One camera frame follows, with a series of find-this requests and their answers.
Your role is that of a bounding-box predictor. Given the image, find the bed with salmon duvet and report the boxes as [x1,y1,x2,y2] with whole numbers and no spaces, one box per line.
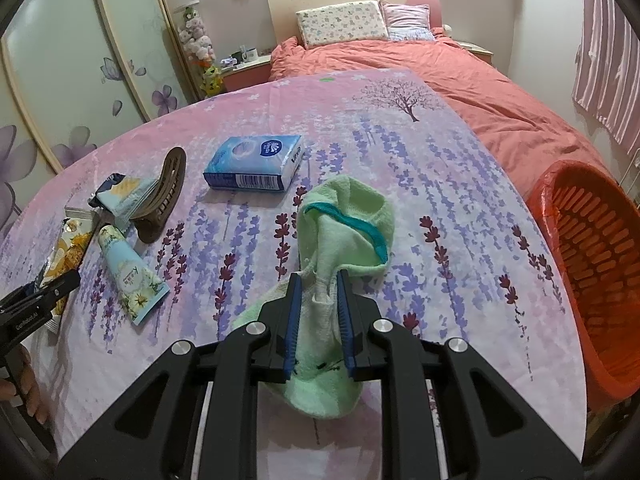
[269,27,611,181]

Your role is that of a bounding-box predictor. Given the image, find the person's left hand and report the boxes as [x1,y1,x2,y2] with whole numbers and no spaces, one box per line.
[0,347,51,423]

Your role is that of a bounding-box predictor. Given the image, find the blue tissue pack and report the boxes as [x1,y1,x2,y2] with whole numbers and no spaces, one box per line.
[202,135,306,192]

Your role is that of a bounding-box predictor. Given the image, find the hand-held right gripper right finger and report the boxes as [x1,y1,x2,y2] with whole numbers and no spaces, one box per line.
[335,269,586,480]

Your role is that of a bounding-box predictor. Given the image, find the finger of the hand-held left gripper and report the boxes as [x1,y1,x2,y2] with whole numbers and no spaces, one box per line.
[0,270,82,312]

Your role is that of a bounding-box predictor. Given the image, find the yellow snack packet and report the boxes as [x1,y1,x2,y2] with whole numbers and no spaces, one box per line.
[41,206,101,336]

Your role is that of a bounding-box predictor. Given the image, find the light green sock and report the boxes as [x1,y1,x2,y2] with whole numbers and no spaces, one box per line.
[231,175,397,420]

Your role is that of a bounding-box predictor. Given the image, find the clear tube of plush toys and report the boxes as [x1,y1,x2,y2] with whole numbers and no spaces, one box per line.
[173,4,223,98]

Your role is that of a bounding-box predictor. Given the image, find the flower printed sliding wardrobe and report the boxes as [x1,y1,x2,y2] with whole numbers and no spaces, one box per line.
[0,0,201,241]

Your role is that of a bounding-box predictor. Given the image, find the pink striped pillow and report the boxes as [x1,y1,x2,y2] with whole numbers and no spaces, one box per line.
[378,0,436,42]

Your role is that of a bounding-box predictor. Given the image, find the floral hand cream tube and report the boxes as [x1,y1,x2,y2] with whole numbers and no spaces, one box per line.
[97,224,170,326]

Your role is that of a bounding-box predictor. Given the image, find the pink nightstand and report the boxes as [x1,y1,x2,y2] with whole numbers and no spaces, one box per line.
[220,55,273,93]
[457,40,495,66]

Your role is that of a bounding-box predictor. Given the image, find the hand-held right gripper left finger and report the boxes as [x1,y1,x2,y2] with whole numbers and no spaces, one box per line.
[57,272,306,480]

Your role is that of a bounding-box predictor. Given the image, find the dark blue small packet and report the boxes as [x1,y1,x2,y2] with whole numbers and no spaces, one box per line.
[89,174,161,228]

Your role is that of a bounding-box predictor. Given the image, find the pink floral printed tablecloth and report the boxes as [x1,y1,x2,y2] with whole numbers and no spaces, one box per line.
[0,67,588,466]

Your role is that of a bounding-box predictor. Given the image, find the brown hair claw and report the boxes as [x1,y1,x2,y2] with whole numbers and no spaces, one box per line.
[135,146,187,244]

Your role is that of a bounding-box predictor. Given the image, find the orange plastic basket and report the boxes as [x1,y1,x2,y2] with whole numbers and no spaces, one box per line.
[527,160,640,413]

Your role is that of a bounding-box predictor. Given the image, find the white floral pillow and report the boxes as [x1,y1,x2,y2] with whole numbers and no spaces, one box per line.
[295,0,390,50]

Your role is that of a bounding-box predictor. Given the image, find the beige pink headboard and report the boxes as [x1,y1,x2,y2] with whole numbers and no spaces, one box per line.
[266,0,443,53]

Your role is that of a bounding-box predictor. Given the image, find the pink striped curtain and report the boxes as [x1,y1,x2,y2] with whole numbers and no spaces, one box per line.
[571,0,640,156]

